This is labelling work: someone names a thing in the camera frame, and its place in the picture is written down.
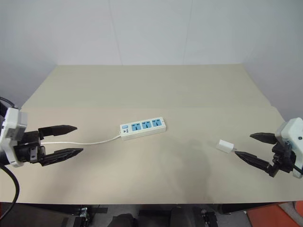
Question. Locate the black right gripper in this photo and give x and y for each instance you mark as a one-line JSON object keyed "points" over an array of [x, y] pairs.
{"points": [[282, 157]]}

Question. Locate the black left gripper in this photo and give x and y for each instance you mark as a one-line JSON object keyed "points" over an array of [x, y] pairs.
{"points": [[29, 151]]}

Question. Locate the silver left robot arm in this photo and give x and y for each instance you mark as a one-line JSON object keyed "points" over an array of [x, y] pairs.
{"points": [[2, 158]]}

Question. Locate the white plug adapter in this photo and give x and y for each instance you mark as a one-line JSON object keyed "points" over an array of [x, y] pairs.
{"points": [[224, 146]]}

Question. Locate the white power strip blue sockets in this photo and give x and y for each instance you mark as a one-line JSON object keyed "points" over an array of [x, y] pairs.
{"points": [[142, 127]]}

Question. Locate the dark rounded shape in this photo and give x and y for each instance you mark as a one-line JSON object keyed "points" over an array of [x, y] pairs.
{"points": [[124, 220]]}

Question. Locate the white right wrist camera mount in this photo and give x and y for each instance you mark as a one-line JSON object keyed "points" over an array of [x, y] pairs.
{"points": [[293, 130]]}

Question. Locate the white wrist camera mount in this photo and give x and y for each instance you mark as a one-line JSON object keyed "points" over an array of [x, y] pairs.
{"points": [[11, 125], [293, 130]]}

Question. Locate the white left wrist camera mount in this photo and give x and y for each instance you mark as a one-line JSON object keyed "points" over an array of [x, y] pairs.
{"points": [[11, 125]]}

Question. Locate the grey frame piece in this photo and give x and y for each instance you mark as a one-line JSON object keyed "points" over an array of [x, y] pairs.
{"points": [[292, 206]]}

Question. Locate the small metal bracket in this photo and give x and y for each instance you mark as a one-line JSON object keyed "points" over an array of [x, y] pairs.
{"points": [[83, 206]]}

